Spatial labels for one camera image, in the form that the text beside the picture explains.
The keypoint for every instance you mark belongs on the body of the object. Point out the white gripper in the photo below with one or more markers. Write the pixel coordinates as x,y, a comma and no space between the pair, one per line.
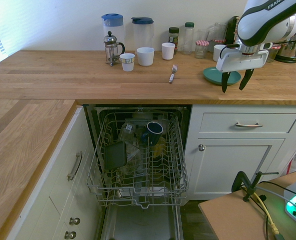
240,61

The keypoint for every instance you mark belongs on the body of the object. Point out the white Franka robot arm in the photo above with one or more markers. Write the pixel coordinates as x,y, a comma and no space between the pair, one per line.
257,22

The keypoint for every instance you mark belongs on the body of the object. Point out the dishwasher door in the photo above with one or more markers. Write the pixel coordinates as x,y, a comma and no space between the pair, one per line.
142,225

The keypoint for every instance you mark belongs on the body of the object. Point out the teal plate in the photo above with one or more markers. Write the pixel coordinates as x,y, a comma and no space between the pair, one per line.
212,75

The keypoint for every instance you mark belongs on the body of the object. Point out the white mug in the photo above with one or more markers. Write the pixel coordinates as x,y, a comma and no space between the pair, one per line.
217,53

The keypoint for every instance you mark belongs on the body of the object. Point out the jar with red gingham lid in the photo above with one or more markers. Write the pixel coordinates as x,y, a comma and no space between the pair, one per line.
201,50
216,42
273,53

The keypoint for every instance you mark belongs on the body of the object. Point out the white drawer front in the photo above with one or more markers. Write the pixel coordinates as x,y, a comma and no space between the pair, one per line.
220,123

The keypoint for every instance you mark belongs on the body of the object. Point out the large clear glass jar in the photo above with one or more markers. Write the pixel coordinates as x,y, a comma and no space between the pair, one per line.
220,31

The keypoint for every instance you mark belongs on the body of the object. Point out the clear glass tumbler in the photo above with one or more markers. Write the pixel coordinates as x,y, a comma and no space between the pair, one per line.
203,35

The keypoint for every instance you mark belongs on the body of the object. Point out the steel electric kettle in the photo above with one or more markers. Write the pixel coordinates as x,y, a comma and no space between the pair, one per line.
291,50

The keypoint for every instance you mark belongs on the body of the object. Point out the clear bottle green cap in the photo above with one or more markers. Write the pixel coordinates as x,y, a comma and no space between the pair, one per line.
189,37

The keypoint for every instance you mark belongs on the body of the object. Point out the small white cup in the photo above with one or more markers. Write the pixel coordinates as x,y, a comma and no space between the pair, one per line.
168,51

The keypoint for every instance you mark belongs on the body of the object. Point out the spice jar dark lid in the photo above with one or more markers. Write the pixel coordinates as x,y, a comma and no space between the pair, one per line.
173,37

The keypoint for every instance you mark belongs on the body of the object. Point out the round metal cabinet knob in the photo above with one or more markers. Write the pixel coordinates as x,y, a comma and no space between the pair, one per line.
75,221
201,147
70,235

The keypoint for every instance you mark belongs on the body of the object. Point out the white cabinet door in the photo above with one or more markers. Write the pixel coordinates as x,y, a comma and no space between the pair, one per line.
235,170

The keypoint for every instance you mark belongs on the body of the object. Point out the wide white cup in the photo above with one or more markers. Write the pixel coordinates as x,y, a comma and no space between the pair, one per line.
145,57

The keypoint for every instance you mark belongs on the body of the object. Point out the navy blue mug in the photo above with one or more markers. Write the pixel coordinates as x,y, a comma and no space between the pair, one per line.
154,128

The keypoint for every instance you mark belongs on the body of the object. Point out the pitcher with dark blue lid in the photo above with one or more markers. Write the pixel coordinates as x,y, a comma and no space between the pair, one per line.
142,35

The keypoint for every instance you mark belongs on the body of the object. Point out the yellow item in rack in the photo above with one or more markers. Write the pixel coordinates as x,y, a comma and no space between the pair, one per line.
159,150

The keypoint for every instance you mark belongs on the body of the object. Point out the patterned paper cup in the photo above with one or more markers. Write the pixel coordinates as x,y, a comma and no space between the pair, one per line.
127,62

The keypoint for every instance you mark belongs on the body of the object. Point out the black clamp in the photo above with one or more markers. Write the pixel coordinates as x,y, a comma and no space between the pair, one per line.
250,190

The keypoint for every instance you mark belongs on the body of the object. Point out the clear glass jar with label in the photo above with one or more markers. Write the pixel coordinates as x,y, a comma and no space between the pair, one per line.
127,132

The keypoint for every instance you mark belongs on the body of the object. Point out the clear plastic container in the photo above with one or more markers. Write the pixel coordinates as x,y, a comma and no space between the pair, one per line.
132,152

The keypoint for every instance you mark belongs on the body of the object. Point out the glass french press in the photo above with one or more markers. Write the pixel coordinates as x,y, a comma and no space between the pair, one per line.
111,50

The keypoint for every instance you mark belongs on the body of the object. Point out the pitcher with light blue lid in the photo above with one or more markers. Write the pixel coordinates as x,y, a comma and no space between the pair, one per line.
112,30

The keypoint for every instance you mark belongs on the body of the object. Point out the wooden mounting board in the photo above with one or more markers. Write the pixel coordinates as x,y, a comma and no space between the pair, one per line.
232,220

